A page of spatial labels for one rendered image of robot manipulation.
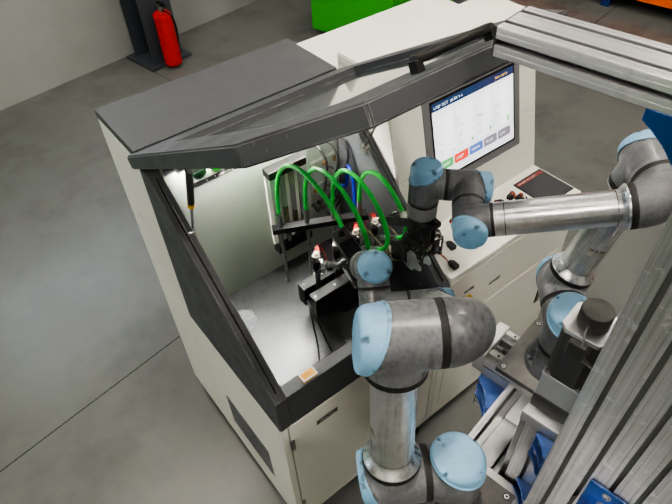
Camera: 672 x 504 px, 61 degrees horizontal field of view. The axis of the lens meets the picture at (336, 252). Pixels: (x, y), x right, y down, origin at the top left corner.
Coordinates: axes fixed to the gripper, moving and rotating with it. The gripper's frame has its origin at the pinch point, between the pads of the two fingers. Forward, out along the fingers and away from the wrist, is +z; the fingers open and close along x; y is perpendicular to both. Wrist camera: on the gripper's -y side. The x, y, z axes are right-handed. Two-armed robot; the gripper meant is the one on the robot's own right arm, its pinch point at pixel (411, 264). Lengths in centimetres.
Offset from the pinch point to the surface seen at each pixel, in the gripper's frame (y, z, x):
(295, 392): -3.0, 28.5, -40.0
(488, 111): -32, -6, 67
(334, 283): -26.1, 25.0, -7.7
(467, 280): -3.0, 31.8, 31.6
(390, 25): -77, -24, 61
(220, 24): -436, 123, 166
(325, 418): -3, 54, -31
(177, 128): -63, -27, -33
